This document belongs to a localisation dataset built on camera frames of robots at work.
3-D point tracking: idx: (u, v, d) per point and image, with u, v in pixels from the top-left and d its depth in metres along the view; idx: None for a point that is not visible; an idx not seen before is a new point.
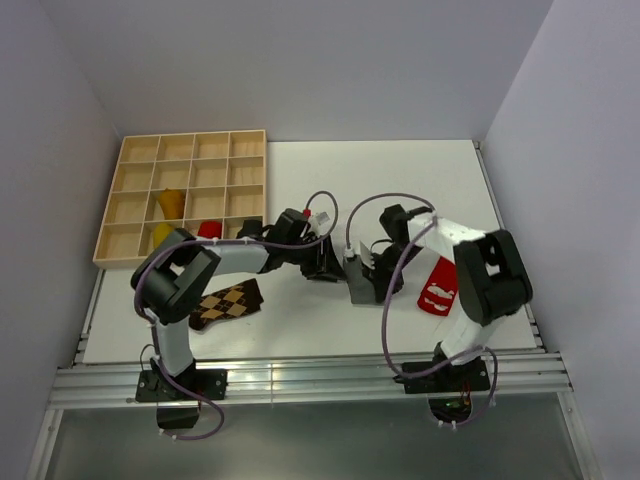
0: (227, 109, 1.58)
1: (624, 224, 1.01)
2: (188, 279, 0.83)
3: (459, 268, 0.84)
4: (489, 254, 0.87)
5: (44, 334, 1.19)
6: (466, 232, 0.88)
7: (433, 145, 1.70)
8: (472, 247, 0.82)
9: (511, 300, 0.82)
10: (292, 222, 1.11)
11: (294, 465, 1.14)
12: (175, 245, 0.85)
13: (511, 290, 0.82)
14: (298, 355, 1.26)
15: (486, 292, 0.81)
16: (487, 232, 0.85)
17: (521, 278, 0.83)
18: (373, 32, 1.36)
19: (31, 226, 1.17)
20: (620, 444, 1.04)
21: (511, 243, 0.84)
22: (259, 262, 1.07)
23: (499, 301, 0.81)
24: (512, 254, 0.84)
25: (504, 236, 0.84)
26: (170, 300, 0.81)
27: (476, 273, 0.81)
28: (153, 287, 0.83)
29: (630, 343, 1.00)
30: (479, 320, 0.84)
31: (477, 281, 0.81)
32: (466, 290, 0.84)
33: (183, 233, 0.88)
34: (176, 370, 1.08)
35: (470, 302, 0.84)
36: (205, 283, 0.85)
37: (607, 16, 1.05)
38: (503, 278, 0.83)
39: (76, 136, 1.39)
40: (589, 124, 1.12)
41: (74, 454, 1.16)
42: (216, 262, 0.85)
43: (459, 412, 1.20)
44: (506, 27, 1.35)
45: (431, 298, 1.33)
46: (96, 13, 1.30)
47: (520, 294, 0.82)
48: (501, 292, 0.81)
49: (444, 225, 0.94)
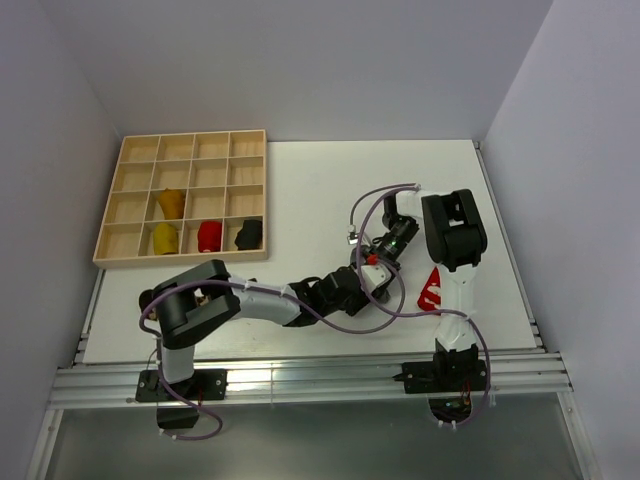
0: (227, 109, 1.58)
1: (624, 224, 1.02)
2: (199, 317, 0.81)
3: (425, 217, 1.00)
4: (455, 211, 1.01)
5: (44, 334, 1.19)
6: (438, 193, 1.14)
7: (433, 145, 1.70)
8: (433, 198, 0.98)
9: (468, 245, 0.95)
10: (336, 287, 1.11)
11: (295, 465, 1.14)
12: (203, 280, 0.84)
13: (468, 236, 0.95)
14: (299, 355, 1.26)
15: (445, 235, 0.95)
16: (452, 191, 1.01)
17: (478, 228, 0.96)
18: (373, 32, 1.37)
19: (31, 226, 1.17)
20: (620, 443, 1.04)
21: (470, 200, 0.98)
22: (287, 316, 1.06)
23: (456, 243, 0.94)
24: (472, 208, 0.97)
25: (465, 193, 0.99)
26: (174, 331, 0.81)
27: (437, 220, 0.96)
28: (166, 310, 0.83)
29: (631, 342, 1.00)
30: (441, 261, 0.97)
31: (437, 225, 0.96)
32: (431, 237, 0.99)
33: (218, 267, 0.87)
34: (173, 378, 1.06)
35: (434, 246, 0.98)
36: (213, 327, 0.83)
37: (607, 15, 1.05)
38: (463, 227, 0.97)
39: (76, 135, 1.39)
40: (589, 125, 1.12)
41: (74, 454, 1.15)
42: (232, 311, 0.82)
43: (459, 412, 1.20)
44: (506, 27, 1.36)
45: (431, 299, 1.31)
46: (96, 12, 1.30)
47: (476, 241, 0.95)
48: (459, 238, 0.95)
49: (421, 191, 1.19)
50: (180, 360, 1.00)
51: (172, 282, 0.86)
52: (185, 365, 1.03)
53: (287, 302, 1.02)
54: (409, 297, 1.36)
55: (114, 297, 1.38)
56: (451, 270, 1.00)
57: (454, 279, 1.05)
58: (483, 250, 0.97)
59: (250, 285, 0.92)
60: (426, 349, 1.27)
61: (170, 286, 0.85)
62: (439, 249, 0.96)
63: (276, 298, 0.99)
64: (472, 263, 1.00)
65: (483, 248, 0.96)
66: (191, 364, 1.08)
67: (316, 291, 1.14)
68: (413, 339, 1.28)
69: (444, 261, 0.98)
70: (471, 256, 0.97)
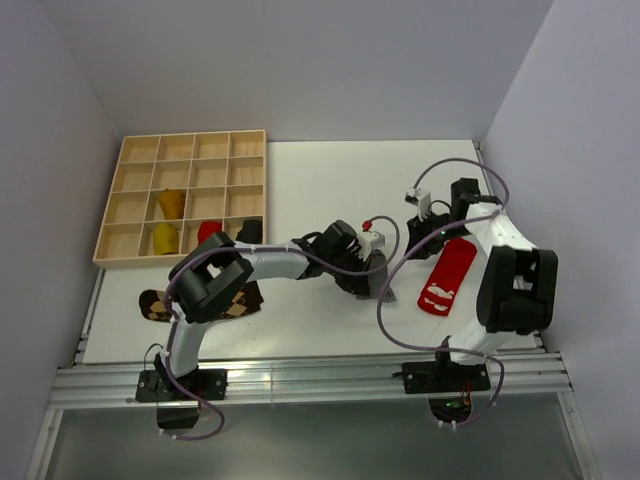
0: (227, 109, 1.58)
1: (622, 224, 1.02)
2: (220, 285, 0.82)
3: (489, 271, 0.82)
4: (528, 269, 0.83)
5: (45, 333, 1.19)
6: (516, 239, 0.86)
7: (433, 146, 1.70)
8: (509, 253, 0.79)
9: (524, 319, 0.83)
10: (338, 237, 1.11)
11: (295, 465, 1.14)
12: (212, 249, 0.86)
13: (529, 310, 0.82)
14: (299, 355, 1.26)
15: (501, 304, 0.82)
16: (533, 248, 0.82)
17: (545, 304, 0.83)
18: (373, 32, 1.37)
19: (31, 225, 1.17)
20: (620, 443, 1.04)
21: (552, 270, 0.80)
22: (299, 268, 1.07)
23: (512, 315, 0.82)
24: (548, 280, 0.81)
25: (551, 259, 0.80)
26: (200, 302, 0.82)
27: (500, 285, 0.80)
28: (187, 286, 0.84)
29: (631, 342, 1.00)
30: (487, 325, 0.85)
31: (501, 290, 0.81)
32: (485, 293, 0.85)
33: (221, 237, 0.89)
34: (180, 371, 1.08)
35: (486, 306, 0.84)
36: (235, 291, 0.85)
37: (607, 15, 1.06)
38: (527, 296, 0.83)
39: (76, 135, 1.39)
40: (589, 124, 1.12)
41: (74, 454, 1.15)
42: (248, 271, 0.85)
43: (459, 412, 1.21)
44: (506, 28, 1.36)
45: (431, 298, 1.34)
46: (95, 12, 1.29)
47: (538, 318, 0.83)
48: (517, 310, 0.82)
49: (500, 222, 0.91)
50: (188, 348, 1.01)
51: (182, 262, 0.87)
52: (191, 352, 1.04)
53: (295, 256, 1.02)
54: (407, 297, 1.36)
55: (114, 297, 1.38)
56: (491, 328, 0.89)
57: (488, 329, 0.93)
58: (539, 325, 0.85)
59: (256, 248, 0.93)
60: (426, 349, 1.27)
61: (181, 265, 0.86)
62: (490, 313, 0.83)
63: (283, 254, 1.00)
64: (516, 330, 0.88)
65: (542, 324, 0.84)
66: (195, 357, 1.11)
67: (318, 246, 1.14)
68: (414, 339, 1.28)
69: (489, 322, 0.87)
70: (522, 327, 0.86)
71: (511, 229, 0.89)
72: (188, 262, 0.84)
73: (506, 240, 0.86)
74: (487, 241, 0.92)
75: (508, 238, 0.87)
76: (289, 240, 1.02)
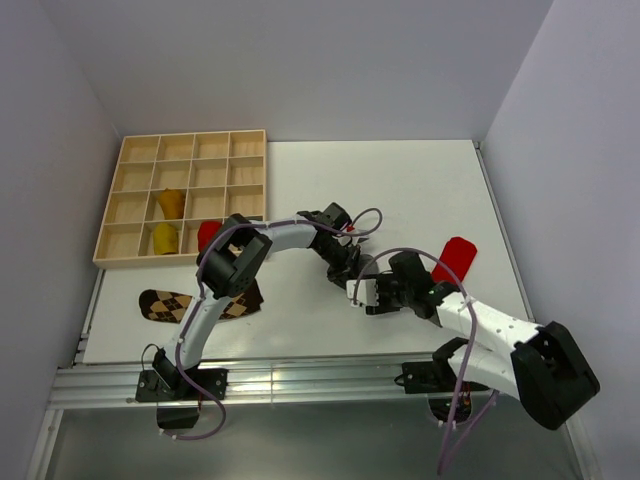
0: (228, 109, 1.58)
1: (622, 223, 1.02)
2: (246, 260, 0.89)
3: (519, 374, 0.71)
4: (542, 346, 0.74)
5: (45, 332, 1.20)
6: (515, 328, 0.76)
7: (432, 145, 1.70)
8: (530, 353, 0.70)
9: (580, 399, 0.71)
10: (341, 212, 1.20)
11: (294, 464, 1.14)
12: (232, 229, 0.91)
13: (577, 388, 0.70)
14: (298, 355, 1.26)
15: (556, 401, 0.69)
16: (539, 328, 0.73)
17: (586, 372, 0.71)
18: (373, 32, 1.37)
19: (30, 225, 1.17)
20: (619, 443, 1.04)
21: (570, 340, 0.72)
22: (306, 240, 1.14)
23: (569, 405, 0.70)
24: (572, 350, 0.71)
25: (562, 332, 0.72)
26: (230, 279, 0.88)
27: (543, 385, 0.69)
28: (214, 266, 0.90)
29: (631, 342, 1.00)
30: (554, 429, 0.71)
31: (542, 391, 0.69)
32: (528, 397, 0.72)
33: (238, 217, 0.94)
34: (188, 363, 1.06)
35: (540, 412, 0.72)
36: (257, 266, 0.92)
37: (608, 16, 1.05)
38: (567, 375, 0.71)
39: (76, 135, 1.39)
40: (589, 123, 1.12)
41: (74, 454, 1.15)
42: (268, 246, 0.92)
43: (459, 412, 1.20)
44: (507, 27, 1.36)
45: None
46: (95, 12, 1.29)
47: (588, 390, 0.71)
48: (571, 396, 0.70)
49: (484, 314, 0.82)
50: (206, 334, 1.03)
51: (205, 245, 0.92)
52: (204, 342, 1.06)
53: (303, 226, 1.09)
54: None
55: (115, 296, 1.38)
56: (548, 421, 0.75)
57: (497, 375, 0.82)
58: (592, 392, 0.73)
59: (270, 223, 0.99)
60: (426, 349, 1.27)
61: (205, 248, 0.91)
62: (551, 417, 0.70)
63: (293, 227, 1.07)
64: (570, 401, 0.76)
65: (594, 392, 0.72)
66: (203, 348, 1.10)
67: (321, 219, 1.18)
68: (414, 339, 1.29)
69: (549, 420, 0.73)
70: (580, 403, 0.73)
71: (498, 316, 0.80)
72: (214, 243, 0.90)
73: (511, 336, 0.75)
74: (491, 342, 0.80)
75: (508, 332, 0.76)
76: (296, 213, 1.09)
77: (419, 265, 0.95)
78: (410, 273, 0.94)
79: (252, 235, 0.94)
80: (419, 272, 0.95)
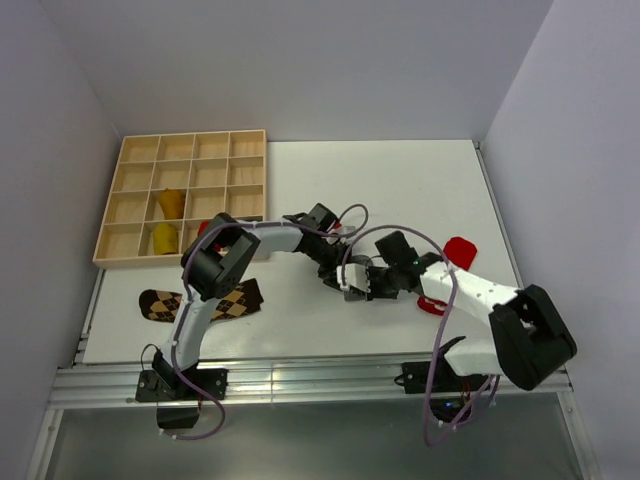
0: (228, 109, 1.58)
1: (622, 224, 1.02)
2: (233, 260, 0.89)
3: (497, 333, 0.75)
4: (522, 310, 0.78)
5: (45, 332, 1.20)
6: (495, 291, 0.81)
7: (432, 145, 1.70)
8: (508, 313, 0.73)
9: (556, 360, 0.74)
10: (326, 212, 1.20)
11: (294, 464, 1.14)
12: (219, 229, 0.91)
13: (554, 349, 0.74)
14: (298, 355, 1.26)
15: (533, 360, 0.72)
16: (518, 290, 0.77)
17: (562, 335, 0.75)
18: (373, 32, 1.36)
19: (30, 225, 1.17)
20: (619, 443, 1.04)
21: (547, 301, 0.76)
22: (293, 243, 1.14)
23: (545, 365, 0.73)
24: (550, 311, 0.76)
25: (540, 294, 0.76)
26: (217, 279, 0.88)
27: (520, 344, 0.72)
28: (201, 265, 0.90)
29: (631, 343, 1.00)
30: (530, 389, 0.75)
31: (520, 352, 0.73)
32: (506, 357, 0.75)
33: (225, 217, 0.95)
34: (184, 365, 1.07)
35: (518, 373, 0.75)
36: (244, 266, 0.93)
37: (608, 16, 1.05)
38: (544, 337, 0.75)
39: (76, 135, 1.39)
40: (589, 124, 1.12)
41: (74, 454, 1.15)
42: (256, 245, 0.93)
43: (460, 412, 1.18)
44: (507, 27, 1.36)
45: (431, 298, 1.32)
46: (95, 12, 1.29)
47: (565, 353, 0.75)
48: (547, 356, 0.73)
49: (465, 281, 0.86)
50: (198, 336, 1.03)
51: (191, 246, 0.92)
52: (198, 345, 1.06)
53: (289, 229, 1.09)
54: (407, 298, 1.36)
55: (114, 297, 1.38)
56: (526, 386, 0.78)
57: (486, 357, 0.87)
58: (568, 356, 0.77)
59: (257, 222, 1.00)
60: (426, 349, 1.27)
61: (191, 249, 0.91)
62: (527, 376, 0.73)
63: (279, 229, 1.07)
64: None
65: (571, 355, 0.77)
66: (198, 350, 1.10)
67: (306, 221, 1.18)
68: (414, 339, 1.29)
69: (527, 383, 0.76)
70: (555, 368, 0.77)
71: (480, 282, 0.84)
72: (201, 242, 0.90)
73: (490, 299, 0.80)
74: (473, 308, 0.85)
75: (488, 294, 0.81)
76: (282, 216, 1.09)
77: (404, 241, 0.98)
78: (394, 248, 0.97)
79: (240, 235, 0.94)
80: (403, 249, 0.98)
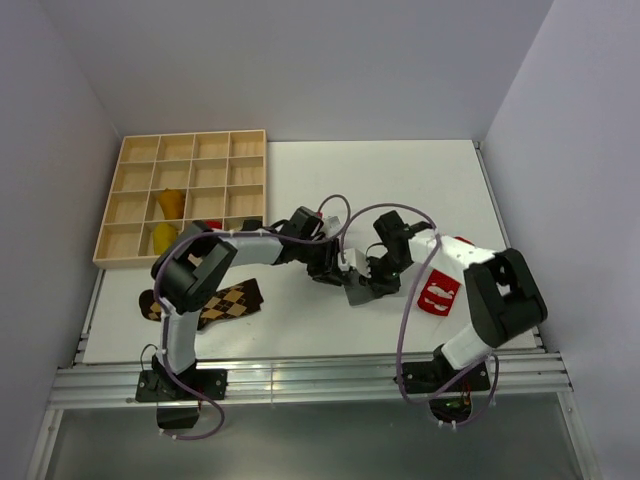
0: (228, 109, 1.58)
1: (622, 224, 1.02)
2: (206, 271, 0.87)
3: (471, 288, 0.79)
4: (499, 272, 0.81)
5: (45, 333, 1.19)
6: (474, 253, 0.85)
7: (432, 145, 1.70)
8: (481, 269, 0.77)
9: (526, 321, 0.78)
10: (307, 219, 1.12)
11: (294, 464, 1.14)
12: (193, 238, 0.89)
13: (525, 309, 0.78)
14: (298, 355, 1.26)
15: (501, 317, 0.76)
16: (495, 252, 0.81)
17: (535, 298, 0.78)
18: (373, 32, 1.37)
19: (30, 225, 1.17)
20: (619, 443, 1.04)
21: (522, 263, 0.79)
22: (272, 254, 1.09)
23: (513, 324, 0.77)
24: (524, 273, 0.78)
25: (516, 256, 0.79)
26: (188, 291, 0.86)
27: (490, 300, 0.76)
28: (174, 277, 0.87)
29: (631, 343, 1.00)
30: (497, 345, 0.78)
31: (489, 306, 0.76)
32: (478, 313, 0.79)
33: (200, 225, 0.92)
34: (180, 367, 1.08)
35: (489, 329, 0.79)
36: (219, 275, 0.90)
37: (607, 16, 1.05)
38: (517, 298, 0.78)
39: (76, 136, 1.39)
40: (589, 124, 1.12)
41: (74, 454, 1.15)
42: (232, 254, 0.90)
43: (459, 412, 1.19)
44: (507, 27, 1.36)
45: (431, 298, 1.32)
46: (95, 12, 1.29)
47: (535, 315, 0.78)
48: (517, 316, 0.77)
49: (449, 245, 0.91)
50: (185, 343, 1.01)
51: (164, 255, 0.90)
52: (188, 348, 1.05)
53: (270, 240, 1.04)
54: (407, 298, 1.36)
55: (114, 297, 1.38)
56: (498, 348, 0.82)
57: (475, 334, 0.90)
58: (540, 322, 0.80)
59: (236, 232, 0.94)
60: (426, 349, 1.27)
61: (164, 258, 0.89)
62: (495, 332, 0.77)
63: (259, 239, 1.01)
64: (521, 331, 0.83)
65: (542, 320, 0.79)
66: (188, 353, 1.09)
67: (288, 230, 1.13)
68: (414, 339, 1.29)
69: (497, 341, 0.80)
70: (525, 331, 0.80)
71: (462, 246, 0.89)
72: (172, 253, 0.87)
73: (467, 258, 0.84)
74: (454, 270, 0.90)
75: (467, 256, 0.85)
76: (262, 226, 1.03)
77: (398, 219, 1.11)
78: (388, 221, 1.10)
79: (216, 243, 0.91)
80: (397, 224, 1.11)
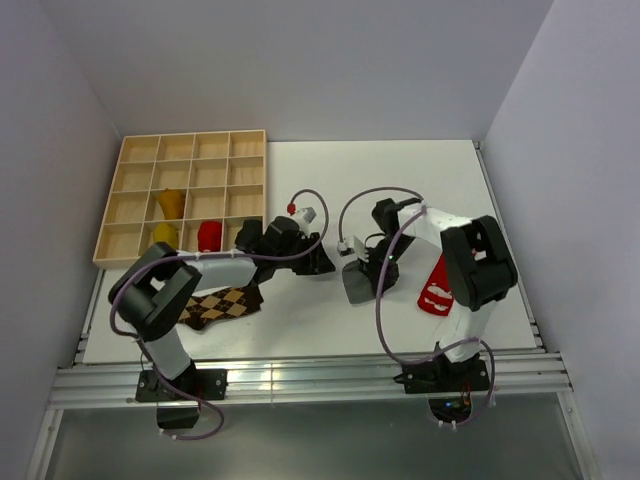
0: (228, 109, 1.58)
1: (622, 225, 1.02)
2: (166, 297, 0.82)
3: (446, 250, 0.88)
4: (475, 239, 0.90)
5: (45, 333, 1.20)
6: (453, 219, 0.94)
7: (432, 145, 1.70)
8: (457, 231, 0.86)
9: (496, 283, 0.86)
10: (281, 234, 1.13)
11: (294, 465, 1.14)
12: (153, 262, 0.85)
13: (496, 272, 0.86)
14: (298, 355, 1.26)
15: (472, 275, 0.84)
16: (472, 219, 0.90)
17: (506, 262, 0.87)
18: (373, 32, 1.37)
19: (31, 226, 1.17)
20: (619, 442, 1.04)
21: (496, 229, 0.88)
22: (244, 277, 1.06)
23: (484, 283, 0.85)
24: (497, 239, 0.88)
25: (490, 223, 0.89)
26: (146, 318, 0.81)
27: (462, 258, 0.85)
28: (131, 304, 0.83)
29: (630, 343, 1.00)
30: (468, 303, 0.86)
31: (464, 263, 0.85)
32: (453, 274, 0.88)
33: (163, 248, 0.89)
34: (174, 373, 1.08)
35: (461, 289, 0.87)
36: (182, 301, 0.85)
37: (607, 17, 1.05)
38: (489, 262, 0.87)
39: (76, 136, 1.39)
40: (589, 125, 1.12)
41: (74, 455, 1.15)
42: (196, 280, 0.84)
43: (459, 412, 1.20)
44: (507, 28, 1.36)
45: (431, 298, 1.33)
46: (96, 13, 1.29)
47: (506, 279, 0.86)
48: (488, 276, 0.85)
49: (433, 214, 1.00)
50: (169, 354, 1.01)
51: (124, 280, 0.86)
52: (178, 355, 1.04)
53: (242, 261, 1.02)
54: (407, 298, 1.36)
55: None
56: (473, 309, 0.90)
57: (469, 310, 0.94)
58: (510, 287, 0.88)
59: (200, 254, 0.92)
60: (426, 349, 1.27)
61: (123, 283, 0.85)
62: (465, 290, 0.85)
63: (228, 261, 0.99)
64: (494, 298, 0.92)
65: (512, 284, 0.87)
66: (185, 359, 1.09)
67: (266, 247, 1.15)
68: (414, 339, 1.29)
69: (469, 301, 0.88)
70: (497, 293, 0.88)
71: (444, 215, 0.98)
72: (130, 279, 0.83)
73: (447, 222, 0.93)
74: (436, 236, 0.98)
75: (446, 221, 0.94)
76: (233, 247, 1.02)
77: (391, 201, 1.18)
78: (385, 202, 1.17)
79: (179, 267, 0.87)
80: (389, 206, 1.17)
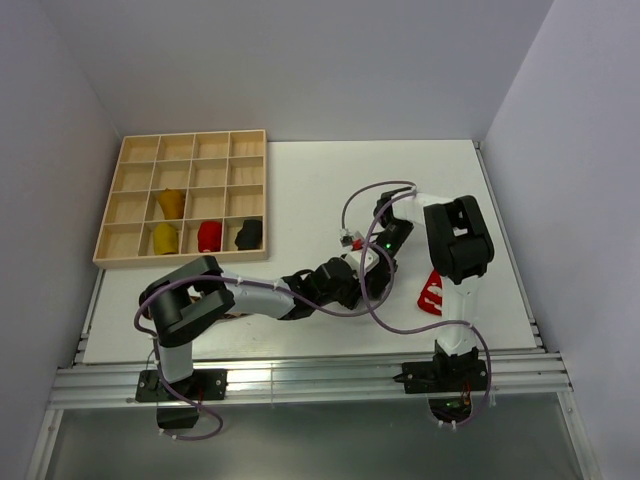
0: (228, 108, 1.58)
1: (621, 225, 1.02)
2: (194, 313, 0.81)
3: (428, 225, 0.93)
4: (457, 217, 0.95)
5: (45, 333, 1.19)
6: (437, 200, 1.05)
7: (432, 145, 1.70)
8: (438, 207, 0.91)
9: (475, 256, 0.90)
10: (328, 278, 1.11)
11: (294, 465, 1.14)
12: (195, 275, 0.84)
13: (475, 246, 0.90)
14: (298, 355, 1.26)
15: (451, 247, 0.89)
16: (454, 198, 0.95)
17: (484, 237, 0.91)
18: (372, 32, 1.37)
19: (31, 225, 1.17)
20: (620, 442, 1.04)
21: (474, 206, 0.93)
22: (281, 309, 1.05)
23: (463, 255, 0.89)
24: (475, 214, 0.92)
25: (471, 202, 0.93)
26: (169, 328, 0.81)
27: (442, 231, 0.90)
28: (160, 308, 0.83)
29: (630, 343, 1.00)
30: (449, 275, 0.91)
31: (442, 236, 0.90)
32: (435, 248, 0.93)
33: (210, 264, 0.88)
34: (172, 378, 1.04)
35: (441, 261, 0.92)
36: (208, 324, 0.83)
37: (607, 17, 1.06)
38: (469, 237, 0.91)
39: (76, 136, 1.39)
40: (589, 124, 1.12)
41: (74, 455, 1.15)
42: (227, 306, 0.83)
43: (459, 412, 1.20)
44: (506, 27, 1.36)
45: (431, 299, 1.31)
46: (95, 13, 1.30)
47: (484, 252, 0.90)
48: (467, 249, 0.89)
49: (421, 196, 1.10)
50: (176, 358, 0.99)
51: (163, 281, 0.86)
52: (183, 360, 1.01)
53: (281, 296, 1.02)
54: (408, 298, 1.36)
55: (114, 297, 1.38)
56: (456, 282, 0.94)
57: (457, 290, 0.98)
58: (489, 261, 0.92)
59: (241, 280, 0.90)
60: (426, 349, 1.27)
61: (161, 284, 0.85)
62: (446, 262, 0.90)
63: (270, 292, 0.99)
64: (476, 272, 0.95)
65: (489, 259, 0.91)
66: (190, 365, 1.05)
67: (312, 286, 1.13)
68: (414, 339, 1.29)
69: (451, 274, 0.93)
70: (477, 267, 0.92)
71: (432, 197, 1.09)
72: (171, 284, 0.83)
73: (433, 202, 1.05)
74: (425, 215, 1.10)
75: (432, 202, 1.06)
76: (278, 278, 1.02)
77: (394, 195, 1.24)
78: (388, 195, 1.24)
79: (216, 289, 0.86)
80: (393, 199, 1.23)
